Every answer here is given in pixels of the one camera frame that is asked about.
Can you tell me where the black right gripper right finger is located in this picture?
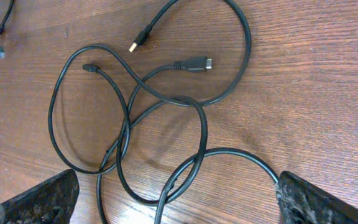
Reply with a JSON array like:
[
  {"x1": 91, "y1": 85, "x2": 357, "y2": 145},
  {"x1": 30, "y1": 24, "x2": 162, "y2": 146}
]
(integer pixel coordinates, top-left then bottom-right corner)
[{"x1": 276, "y1": 171, "x2": 358, "y2": 224}]

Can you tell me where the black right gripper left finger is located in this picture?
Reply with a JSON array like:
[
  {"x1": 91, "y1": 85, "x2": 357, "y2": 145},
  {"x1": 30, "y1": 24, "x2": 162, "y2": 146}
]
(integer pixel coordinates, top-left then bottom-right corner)
[{"x1": 0, "y1": 169, "x2": 80, "y2": 223}]

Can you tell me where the thick black cable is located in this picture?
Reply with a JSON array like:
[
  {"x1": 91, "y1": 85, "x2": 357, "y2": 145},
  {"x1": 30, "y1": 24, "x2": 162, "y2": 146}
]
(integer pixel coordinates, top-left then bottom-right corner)
[{"x1": 96, "y1": 0, "x2": 280, "y2": 224}]

